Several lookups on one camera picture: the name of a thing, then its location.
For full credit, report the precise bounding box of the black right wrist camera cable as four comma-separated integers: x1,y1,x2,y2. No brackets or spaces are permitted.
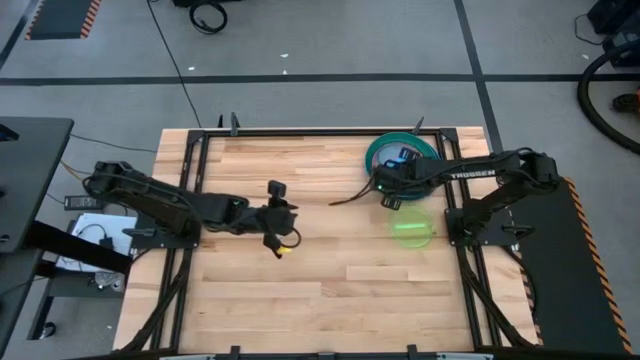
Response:
328,172,377,207

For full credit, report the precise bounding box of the yellow wire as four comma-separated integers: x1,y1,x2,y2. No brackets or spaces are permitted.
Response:
59,159,94,182

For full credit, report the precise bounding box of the round metal part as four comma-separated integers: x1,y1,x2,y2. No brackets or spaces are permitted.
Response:
93,271,125,292

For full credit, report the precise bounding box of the transparent teal plastic plate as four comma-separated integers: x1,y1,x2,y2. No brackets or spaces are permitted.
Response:
373,139,436,201

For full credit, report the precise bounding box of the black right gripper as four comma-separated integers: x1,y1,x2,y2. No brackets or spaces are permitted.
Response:
373,146,424,197

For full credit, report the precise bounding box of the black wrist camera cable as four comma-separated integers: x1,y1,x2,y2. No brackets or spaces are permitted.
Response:
328,172,377,207
279,227,304,251

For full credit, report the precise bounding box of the opaque teal plastic plate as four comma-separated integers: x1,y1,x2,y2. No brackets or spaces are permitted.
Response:
363,131,442,202

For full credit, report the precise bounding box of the thin black desk cable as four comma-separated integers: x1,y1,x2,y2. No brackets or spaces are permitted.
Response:
69,132,159,154

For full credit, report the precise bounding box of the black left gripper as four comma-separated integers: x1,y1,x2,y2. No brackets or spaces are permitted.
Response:
249,197,300,260

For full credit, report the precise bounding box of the black coiled cable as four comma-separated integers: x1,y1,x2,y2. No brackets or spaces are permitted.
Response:
188,0,230,36

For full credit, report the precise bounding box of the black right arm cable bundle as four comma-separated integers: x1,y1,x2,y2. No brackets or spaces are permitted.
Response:
457,244,534,350

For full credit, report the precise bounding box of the black equipment box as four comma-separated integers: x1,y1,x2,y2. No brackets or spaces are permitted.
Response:
602,29,640,69

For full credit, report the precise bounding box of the black desk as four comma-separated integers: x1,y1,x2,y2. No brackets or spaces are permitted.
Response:
0,116,134,360

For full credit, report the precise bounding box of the black left arm cable bundle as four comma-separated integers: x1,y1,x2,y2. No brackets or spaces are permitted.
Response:
117,247,195,354

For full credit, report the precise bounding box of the black floor cable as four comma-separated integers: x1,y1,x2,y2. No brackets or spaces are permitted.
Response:
145,0,203,130

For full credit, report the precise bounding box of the black equipment case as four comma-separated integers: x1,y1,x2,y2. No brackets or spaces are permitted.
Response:
587,0,640,36

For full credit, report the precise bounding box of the large black hazard-striped mat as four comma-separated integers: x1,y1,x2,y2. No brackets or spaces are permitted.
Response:
507,175,636,357

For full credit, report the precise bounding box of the black power adapter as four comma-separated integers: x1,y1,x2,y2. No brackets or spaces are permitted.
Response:
63,194,105,212

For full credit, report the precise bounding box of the black left wrist camera cable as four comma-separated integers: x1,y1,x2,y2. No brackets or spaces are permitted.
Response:
279,227,304,251

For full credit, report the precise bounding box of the black aluminium table frame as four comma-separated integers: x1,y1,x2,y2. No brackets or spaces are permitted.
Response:
169,127,501,354

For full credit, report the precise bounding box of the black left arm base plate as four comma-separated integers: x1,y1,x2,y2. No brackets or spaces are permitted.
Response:
122,212,202,250

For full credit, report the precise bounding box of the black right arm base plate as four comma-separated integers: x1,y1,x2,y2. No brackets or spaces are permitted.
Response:
444,207,535,247

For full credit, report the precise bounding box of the orange and black device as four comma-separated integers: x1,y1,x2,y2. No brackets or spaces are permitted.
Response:
612,85,640,115

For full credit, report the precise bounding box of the white paper sheet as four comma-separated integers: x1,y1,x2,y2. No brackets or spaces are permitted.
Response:
53,212,140,274

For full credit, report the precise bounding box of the small black hazard-striped mat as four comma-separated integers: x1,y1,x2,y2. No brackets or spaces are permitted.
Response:
23,0,103,41

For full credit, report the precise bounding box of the thick black hose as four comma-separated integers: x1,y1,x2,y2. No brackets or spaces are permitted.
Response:
576,39,640,156

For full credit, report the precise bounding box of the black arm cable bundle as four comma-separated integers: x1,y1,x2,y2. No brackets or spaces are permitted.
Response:
117,247,195,354
457,244,534,350

